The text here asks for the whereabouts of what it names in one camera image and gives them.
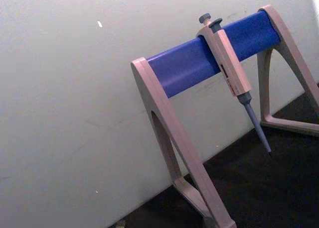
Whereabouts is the black table cloth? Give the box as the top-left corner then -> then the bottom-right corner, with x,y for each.
108,82 -> 319,228

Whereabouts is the beige stand with blue bar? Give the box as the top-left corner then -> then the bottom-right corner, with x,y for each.
130,4 -> 319,228

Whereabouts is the beige pipette with grey tip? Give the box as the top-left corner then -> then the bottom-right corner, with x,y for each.
195,12 -> 273,157

